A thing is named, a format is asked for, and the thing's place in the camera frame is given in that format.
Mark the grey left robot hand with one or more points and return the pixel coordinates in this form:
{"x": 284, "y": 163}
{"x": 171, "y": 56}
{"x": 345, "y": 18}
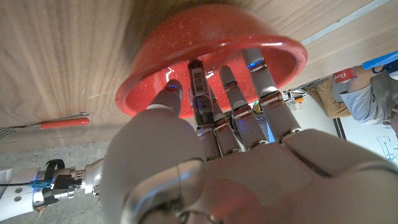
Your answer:
{"x": 248, "y": 174}

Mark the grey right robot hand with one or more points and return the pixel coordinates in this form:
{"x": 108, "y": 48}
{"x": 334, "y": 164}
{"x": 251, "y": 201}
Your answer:
{"x": 93, "y": 177}

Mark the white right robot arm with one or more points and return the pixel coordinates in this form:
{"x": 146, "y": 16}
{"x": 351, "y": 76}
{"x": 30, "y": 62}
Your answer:
{"x": 15, "y": 199}

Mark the red bowl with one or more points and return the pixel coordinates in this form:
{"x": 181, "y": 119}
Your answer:
{"x": 202, "y": 28}

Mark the brown jacket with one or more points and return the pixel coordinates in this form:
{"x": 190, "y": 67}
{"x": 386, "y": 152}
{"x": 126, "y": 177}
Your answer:
{"x": 326, "y": 99}

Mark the seated person in grey shirt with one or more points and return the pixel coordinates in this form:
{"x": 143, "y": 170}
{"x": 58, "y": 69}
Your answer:
{"x": 360, "y": 102}

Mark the whiteboard with black frame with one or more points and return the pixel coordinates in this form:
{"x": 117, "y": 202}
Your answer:
{"x": 367, "y": 137}

